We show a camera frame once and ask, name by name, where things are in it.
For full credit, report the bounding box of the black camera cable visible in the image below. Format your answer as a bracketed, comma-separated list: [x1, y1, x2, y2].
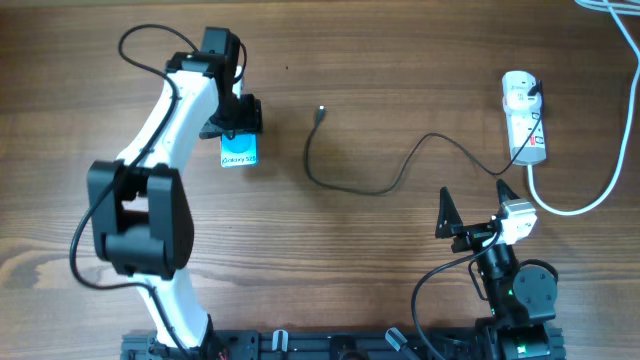
[410, 219, 503, 360]
[68, 23, 201, 360]

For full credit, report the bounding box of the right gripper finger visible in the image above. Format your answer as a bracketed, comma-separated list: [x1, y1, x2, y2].
[496, 179, 519, 204]
[435, 187, 463, 237]

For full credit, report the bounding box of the Galaxy S25 smartphone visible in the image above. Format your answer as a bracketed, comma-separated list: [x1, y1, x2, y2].
[221, 134, 259, 168]

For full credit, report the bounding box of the left black camera cable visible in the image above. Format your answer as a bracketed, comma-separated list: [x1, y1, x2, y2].
[68, 23, 201, 360]

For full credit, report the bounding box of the white USB charger adapter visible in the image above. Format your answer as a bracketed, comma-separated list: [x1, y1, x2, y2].
[502, 86, 542, 115]

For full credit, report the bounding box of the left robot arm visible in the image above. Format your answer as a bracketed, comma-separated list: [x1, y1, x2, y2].
[69, 27, 263, 359]

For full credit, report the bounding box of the white cable bundle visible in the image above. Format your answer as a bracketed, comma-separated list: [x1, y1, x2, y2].
[573, 0, 640, 17]

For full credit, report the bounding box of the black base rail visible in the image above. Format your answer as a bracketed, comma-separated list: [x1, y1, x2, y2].
[120, 327, 567, 360]

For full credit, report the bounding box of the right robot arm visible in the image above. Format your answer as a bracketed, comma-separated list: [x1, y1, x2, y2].
[435, 180, 559, 359]

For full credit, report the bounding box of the right black camera cable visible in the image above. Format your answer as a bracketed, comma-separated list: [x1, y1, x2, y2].
[410, 219, 503, 360]

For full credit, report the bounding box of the white power strip cord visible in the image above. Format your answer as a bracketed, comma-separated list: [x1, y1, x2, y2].
[526, 0, 640, 217]

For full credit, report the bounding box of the black USB charging cable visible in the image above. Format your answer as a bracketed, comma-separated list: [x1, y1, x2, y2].
[304, 80, 545, 197]

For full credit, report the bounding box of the white power strip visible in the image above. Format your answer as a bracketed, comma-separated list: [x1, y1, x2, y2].
[502, 70, 546, 166]

